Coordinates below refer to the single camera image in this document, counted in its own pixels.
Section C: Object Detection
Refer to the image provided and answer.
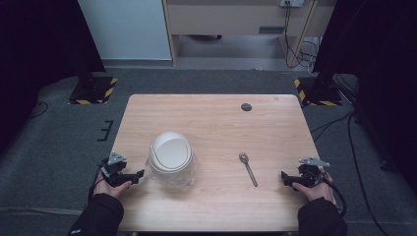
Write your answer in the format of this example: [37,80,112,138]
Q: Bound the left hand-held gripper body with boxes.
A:
[100,151,140,189]

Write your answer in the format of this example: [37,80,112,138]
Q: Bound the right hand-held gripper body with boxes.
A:
[287,156,331,189]

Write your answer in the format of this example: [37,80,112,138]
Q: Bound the clear jar with white lid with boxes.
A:
[145,131,200,190]

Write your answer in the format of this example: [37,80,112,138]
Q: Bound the metal spoon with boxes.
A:
[238,151,259,188]

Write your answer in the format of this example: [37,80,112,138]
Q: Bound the person's right hand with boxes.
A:
[291,170,336,206]

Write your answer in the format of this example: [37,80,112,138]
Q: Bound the person's left hand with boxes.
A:
[92,172,133,200]

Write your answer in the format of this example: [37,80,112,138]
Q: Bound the black stand base striped edge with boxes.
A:
[68,76,119,106]
[293,76,343,107]

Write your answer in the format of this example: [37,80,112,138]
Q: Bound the black curtain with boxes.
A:
[312,0,417,195]
[0,0,106,155]

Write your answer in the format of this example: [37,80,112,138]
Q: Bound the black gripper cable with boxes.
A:
[315,171,348,218]
[87,164,105,206]

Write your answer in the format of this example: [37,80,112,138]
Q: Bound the black floor cable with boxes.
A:
[30,100,49,120]
[310,110,391,236]

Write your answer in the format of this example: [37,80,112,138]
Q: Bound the black hanging cables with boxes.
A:
[282,0,321,70]

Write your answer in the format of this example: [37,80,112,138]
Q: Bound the grey wall socket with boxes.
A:
[279,0,305,8]

